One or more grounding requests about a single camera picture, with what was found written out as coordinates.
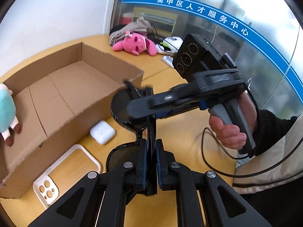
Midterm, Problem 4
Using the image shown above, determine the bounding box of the black camera box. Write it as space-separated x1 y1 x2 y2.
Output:
173 34 237 82

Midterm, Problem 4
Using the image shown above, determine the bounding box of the brown cardboard box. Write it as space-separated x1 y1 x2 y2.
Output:
1 43 144 199

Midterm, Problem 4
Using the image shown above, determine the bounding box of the white small plastic holder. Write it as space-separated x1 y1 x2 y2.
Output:
162 55 174 68

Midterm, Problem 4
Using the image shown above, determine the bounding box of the beige grey cloth bag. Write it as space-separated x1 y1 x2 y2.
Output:
109 17 152 46

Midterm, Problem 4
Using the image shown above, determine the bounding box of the green-haired pink plush doll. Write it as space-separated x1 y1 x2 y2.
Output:
0 83 22 147

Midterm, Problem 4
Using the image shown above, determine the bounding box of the person's right hand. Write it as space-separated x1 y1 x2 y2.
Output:
209 93 257 150

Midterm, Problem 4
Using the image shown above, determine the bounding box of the white earbuds case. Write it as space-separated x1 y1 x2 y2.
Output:
90 120 116 145

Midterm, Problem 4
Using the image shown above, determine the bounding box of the white clear phone case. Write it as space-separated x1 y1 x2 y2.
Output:
33 145 103 208

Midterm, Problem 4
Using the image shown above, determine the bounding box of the pink plush pig toy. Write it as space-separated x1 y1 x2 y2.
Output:
112 31 157 56

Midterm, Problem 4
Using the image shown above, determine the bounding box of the black cable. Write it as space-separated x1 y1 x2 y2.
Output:
201 77 303 179

